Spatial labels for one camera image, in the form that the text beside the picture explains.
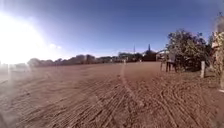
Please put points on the thin distant pole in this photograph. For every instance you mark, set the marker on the thin distant pole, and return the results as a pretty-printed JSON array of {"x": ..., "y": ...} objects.
[{"x": 134, "y": 49}]

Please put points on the row of distant trees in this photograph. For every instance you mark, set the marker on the row of distant trees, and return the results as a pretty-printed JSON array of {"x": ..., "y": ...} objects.
[{"x": 83, "y": 60}]

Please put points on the red-brown dirt ground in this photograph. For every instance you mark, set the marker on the red-brown dirt ground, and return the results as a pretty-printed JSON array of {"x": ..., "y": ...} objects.
[{"x": 110, "y": 96}]

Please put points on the wide leafy tree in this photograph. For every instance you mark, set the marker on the wide leafy tree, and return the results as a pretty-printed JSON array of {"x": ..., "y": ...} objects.
[{"x": 186, "y": 48}]

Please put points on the pale leafy tree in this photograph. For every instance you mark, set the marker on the pale leafy tree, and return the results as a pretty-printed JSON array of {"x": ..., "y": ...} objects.
[{"x": 218, "y": 50}]

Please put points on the short pale post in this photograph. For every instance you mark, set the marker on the short pale post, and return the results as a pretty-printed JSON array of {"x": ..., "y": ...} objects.
[{"x": 202, "y": 69}]

